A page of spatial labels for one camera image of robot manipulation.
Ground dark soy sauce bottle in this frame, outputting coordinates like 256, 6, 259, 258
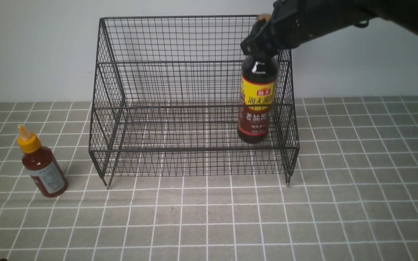
237, 14, 279, 145

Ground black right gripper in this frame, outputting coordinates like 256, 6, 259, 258
240, 0, 325, 57

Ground red sauce bottle yellow cap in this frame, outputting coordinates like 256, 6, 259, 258
17, 124, 68, 198

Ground black wire mesh rack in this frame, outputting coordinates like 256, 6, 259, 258
89, 15, 300, 188

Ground grey grid tablecloth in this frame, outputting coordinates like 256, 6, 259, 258
0, 96, 418, 261

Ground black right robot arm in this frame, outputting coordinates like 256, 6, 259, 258
240, 0, 418, 57

